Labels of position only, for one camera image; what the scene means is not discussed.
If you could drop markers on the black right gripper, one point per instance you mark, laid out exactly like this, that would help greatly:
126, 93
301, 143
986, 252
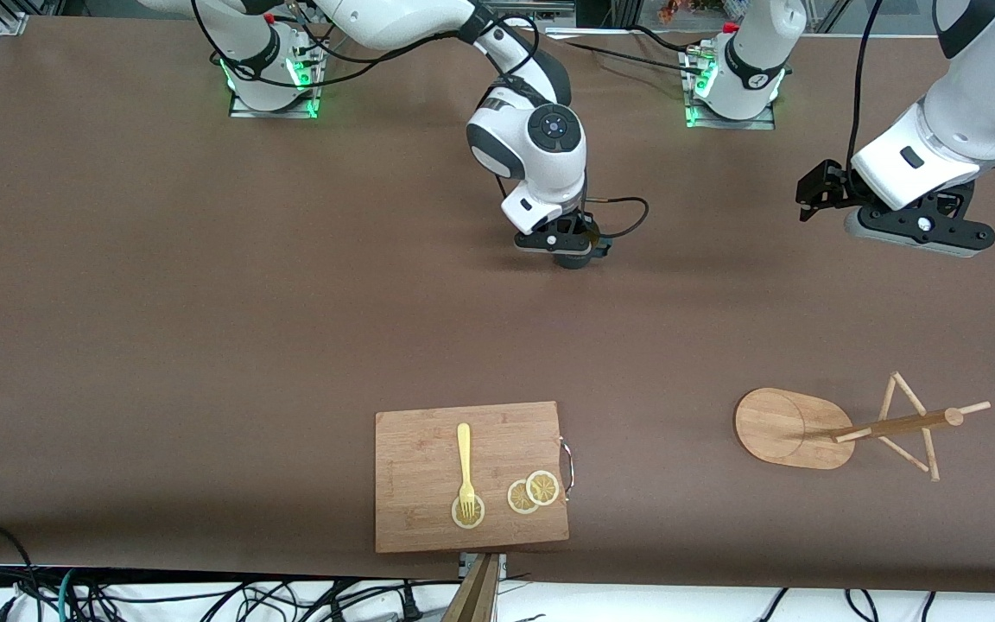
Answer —
574, 259

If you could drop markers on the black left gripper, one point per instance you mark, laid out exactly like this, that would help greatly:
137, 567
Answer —
835, 187

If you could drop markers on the dark teal mug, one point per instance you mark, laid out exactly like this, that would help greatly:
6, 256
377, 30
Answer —
573, 262

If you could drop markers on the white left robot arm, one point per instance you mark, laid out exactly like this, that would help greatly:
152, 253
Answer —
972, 112

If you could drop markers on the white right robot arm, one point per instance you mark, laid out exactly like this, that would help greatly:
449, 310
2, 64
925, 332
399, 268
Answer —
541, 164

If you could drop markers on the wooden mug rack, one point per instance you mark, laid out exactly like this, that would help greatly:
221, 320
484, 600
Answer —
782, 428

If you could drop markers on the orange background object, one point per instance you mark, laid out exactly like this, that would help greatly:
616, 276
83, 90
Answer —
687, 10

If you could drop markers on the yellow plastic fork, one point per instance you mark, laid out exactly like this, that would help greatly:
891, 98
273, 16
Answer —
464, 449

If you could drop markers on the lemon slice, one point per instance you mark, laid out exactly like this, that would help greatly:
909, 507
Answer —
516, 499
542, 488
478, 517

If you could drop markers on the wooden cutting board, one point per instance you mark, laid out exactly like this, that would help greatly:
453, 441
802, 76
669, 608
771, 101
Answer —
420, 484

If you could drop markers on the wooden beam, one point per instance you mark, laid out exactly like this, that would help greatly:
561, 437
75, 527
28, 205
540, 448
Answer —
476, 600

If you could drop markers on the brown table cover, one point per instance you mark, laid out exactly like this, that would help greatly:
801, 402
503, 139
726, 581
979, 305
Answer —
204, 432

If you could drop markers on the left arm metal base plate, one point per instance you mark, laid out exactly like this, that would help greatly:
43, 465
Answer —
731, 124

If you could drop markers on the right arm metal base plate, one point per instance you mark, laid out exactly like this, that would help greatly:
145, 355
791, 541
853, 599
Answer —
273, 113

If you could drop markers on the small metal bracket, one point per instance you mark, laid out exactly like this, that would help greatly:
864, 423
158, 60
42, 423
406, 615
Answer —
466, 566

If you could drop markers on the metal corner bracket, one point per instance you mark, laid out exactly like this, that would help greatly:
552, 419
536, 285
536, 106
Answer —
12, 24

